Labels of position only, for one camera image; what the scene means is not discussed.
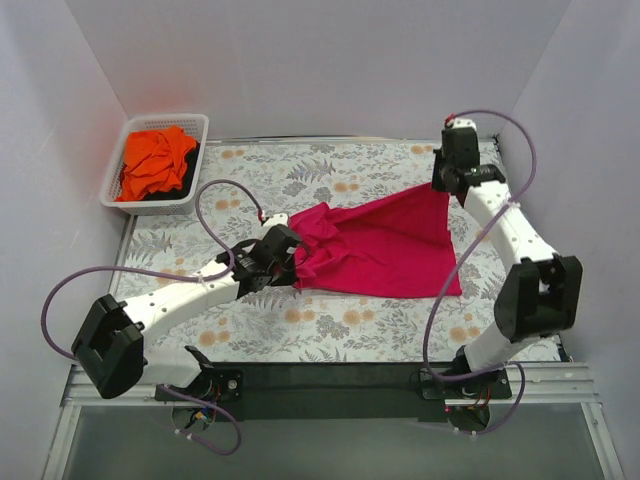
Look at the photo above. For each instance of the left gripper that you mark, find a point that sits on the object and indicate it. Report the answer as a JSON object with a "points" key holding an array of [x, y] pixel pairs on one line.
{"points": [[291, 257]]}

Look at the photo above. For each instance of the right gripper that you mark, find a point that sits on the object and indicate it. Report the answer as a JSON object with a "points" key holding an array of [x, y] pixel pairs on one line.
{"points": [[447, 179]]}

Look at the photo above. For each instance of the magenta t shirt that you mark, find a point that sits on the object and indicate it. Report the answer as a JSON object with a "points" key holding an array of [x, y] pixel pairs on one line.
{"points": [[398, 246]]}

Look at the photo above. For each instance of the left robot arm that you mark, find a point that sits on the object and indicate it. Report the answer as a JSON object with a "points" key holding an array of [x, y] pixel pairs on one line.
{"points": [[116, 346]]}

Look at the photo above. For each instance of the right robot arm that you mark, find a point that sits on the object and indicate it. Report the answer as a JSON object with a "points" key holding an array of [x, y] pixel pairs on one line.
{"points": [[539, 297]]}

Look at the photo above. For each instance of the floral patterned table mat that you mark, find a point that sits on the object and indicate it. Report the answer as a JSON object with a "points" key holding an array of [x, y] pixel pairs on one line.
{"points": [[287, 325]]}

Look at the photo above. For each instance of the black t shirt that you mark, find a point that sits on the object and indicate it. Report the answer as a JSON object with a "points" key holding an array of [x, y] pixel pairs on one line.
{"points": [[191, 159]]}

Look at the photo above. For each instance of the orange t shirt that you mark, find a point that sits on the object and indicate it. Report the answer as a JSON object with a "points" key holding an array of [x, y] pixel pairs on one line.
{"points": [[154, 161]]}

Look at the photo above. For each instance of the white plastic laundry basket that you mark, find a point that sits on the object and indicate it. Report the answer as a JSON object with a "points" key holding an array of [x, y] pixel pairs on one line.
{"points": [[194, 125]]}

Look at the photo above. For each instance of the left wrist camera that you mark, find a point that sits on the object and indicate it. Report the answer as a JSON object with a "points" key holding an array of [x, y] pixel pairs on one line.
{"points": [[275, 220]]}

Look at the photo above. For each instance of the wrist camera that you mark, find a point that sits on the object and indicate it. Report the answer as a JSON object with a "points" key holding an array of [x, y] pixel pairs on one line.
{"points": [[457, 122], [275, 220]]}

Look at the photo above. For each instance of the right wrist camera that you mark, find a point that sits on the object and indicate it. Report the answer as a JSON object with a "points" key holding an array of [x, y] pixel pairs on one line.
{"points": [[457, 122]]}

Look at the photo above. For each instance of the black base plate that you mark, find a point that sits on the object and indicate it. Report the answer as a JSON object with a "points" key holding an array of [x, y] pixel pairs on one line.
{"points": [[320, 391]]}

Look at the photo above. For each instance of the aluminium frame rail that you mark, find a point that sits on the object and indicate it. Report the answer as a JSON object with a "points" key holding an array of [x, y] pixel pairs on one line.
{"points": [[546, 383]]}

